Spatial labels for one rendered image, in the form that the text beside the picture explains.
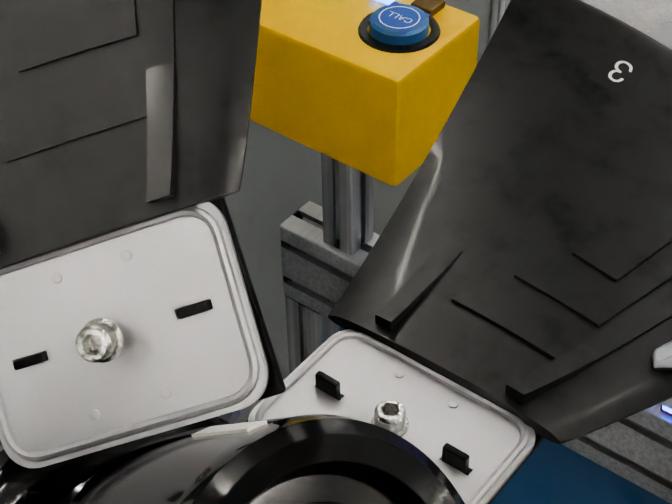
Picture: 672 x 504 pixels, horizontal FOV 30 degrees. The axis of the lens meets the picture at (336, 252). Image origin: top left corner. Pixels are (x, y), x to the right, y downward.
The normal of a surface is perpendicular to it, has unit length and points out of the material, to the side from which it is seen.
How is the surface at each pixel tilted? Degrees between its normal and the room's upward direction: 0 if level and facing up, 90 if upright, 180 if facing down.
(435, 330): 1
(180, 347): 48
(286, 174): 90
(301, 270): 90
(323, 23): 0
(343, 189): 90
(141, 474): 40
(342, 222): 90
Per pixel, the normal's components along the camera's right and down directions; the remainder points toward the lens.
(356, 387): -0.01, -0.74
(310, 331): -0.61, 0.54
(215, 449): -0.46, -0.87
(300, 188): 0.79, 0.40
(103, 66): -0.11, -0.08
